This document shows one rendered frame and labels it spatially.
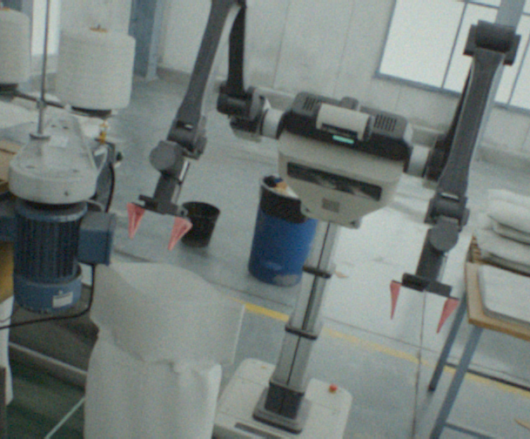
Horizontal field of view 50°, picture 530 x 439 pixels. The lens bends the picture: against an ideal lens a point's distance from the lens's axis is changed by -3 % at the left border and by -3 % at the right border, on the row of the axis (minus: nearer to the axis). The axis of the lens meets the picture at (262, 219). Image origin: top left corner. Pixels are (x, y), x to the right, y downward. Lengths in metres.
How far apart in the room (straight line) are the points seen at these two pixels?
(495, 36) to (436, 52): 8.00
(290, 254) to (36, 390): 2.07
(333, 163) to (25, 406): 1.32
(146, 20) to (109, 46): 8.94
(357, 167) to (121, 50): 0.79
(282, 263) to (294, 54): 6.13
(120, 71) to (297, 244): 2.67
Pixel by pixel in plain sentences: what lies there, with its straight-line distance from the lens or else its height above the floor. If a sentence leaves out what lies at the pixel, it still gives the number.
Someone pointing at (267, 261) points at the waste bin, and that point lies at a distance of 3.88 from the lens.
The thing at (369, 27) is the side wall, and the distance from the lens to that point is 9.40.
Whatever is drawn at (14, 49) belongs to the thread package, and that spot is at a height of 1.61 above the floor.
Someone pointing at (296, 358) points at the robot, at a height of 0.57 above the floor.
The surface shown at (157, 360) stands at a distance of 1.67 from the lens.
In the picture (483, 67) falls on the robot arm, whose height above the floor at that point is 1.77.
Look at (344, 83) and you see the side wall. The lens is 9.49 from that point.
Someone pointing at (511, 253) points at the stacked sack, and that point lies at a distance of 4.74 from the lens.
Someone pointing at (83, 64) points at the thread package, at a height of 1.62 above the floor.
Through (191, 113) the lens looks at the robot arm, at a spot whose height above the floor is 1.54.
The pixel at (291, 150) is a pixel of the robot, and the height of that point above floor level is 1.40.
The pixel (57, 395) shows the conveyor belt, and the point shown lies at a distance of 2.25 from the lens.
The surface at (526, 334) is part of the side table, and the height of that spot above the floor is 0.75.
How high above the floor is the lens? 1.84
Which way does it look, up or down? 22 degrees down
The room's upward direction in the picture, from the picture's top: 12 degrees clockwise
